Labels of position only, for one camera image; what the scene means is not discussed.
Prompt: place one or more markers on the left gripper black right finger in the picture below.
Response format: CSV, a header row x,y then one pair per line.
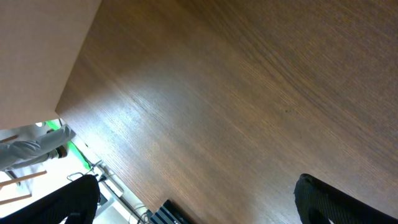
x,y
318,202

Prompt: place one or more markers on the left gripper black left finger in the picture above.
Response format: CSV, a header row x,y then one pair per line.
x,y
74,203

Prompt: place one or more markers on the brown cardboard box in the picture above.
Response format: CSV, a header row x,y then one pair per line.
x,y
40,41

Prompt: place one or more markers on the white power strip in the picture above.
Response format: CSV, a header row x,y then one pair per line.
x,y
108,178

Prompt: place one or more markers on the wooden chair legs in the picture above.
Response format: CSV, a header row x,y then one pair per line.
x,y
23,184

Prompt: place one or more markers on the person in grey clothes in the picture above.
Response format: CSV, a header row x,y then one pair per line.
x,y
21,154

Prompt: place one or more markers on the green strip on floor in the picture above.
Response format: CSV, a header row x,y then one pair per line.
x,y
55,125

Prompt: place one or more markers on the black striped device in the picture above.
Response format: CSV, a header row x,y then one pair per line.
x,y
169,213

